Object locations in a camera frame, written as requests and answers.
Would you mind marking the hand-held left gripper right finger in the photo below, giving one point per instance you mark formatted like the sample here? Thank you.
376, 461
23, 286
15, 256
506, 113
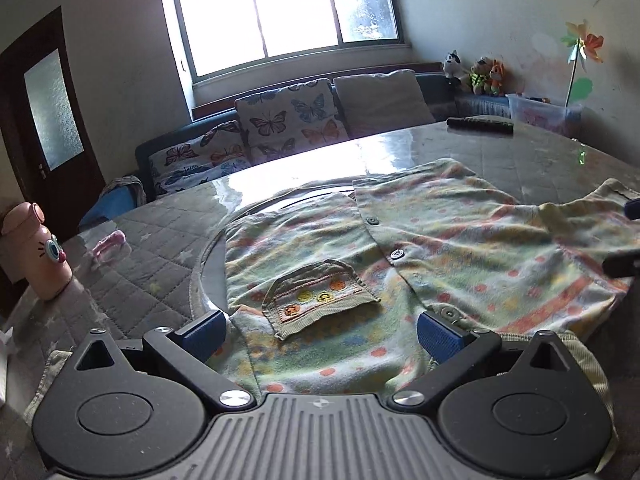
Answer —
439, 337

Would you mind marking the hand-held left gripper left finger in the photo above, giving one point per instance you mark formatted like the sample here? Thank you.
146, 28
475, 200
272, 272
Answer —
202, 336

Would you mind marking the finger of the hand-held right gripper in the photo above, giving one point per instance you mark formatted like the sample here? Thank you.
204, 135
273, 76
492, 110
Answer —
634, 209
624, 263

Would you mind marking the pastel patterned child's shirt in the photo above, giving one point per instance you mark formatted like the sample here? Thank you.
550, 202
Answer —
450, 240

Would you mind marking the round black induction cooktop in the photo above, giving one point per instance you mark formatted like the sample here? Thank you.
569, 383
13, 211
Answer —
210, 272

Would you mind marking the small pink toy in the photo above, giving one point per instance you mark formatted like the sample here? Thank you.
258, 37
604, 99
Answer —
111, 246

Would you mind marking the clear plastic storage box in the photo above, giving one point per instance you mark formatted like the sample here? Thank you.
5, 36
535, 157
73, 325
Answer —
542, 115

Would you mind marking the blue cloth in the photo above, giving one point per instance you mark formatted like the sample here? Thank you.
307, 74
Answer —
105, 210

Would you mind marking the grey knitted cloth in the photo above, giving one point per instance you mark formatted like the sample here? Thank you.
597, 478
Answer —
127, 187

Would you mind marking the colourful pinwheel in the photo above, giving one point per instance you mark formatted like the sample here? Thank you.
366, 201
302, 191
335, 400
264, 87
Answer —
582, 42

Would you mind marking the black remote control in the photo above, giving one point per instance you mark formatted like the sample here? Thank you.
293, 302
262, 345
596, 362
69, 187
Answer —
480, 125

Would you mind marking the butterfly print cushion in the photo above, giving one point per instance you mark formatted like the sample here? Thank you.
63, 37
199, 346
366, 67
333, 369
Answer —
290, 117
200, 157

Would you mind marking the pink cartoon water bottle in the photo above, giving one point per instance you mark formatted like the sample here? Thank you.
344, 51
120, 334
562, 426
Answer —
42, 255

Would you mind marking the orange plush fox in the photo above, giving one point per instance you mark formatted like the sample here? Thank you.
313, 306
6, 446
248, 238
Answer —
496, 79

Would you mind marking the dark blue sofa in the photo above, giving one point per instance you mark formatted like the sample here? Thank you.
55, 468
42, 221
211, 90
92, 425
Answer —
150, 147

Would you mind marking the white paper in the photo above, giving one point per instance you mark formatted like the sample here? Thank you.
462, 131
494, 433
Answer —
5, 365

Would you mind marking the brown plush bear green vest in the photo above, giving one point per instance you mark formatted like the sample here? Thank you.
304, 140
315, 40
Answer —
480, 76

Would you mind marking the black and white plush cow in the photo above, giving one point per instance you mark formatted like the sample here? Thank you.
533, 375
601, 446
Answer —
454, 65

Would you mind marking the dark wooden door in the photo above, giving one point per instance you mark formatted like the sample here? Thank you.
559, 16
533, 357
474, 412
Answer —
30, 170

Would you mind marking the plain beige cushion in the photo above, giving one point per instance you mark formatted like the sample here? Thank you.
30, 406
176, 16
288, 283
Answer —
382, 102

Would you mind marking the window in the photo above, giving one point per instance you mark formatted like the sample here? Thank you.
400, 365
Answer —
285, 10

